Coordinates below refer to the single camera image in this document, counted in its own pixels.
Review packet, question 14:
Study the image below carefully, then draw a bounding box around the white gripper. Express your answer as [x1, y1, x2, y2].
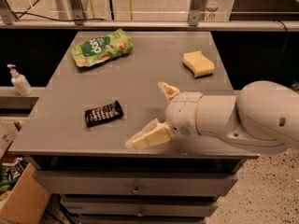
[125, 82, 203, 149]

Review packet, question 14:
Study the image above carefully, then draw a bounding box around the yellow sponge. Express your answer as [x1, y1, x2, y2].
[183, 50, 215, 77]

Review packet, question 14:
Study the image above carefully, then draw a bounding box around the black rxbar chocolate wrapper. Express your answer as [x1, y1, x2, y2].
[84, 101, 123, 127]

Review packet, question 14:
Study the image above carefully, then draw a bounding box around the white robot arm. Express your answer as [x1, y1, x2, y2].
[125, 81, 299, 155]

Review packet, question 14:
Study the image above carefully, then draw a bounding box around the grey drawer cabinet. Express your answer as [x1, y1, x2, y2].
[10, 32, 249, 224]

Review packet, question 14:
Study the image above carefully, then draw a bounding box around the green chip bag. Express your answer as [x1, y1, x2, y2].
[71, 29, 133, 67]

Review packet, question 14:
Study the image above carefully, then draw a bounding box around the top grey drawer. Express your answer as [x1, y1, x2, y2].
[33, 171, 237, 196]

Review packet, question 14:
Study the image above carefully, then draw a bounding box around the grey drawer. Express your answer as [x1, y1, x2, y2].
[62, 198, 218, 217]
[33, 171, 237, 196]

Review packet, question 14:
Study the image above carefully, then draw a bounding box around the white pump bottle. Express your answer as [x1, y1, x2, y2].
[7, 64, 33, 96]

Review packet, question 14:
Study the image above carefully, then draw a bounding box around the cardboard box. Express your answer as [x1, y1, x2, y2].
[0, 164, 50, 224]

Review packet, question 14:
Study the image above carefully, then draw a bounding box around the metal railing frame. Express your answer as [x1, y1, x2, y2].
[0, 0, 299, 32]

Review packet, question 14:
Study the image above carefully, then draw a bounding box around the black cable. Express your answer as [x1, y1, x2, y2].
[12, 11, 107, 22]

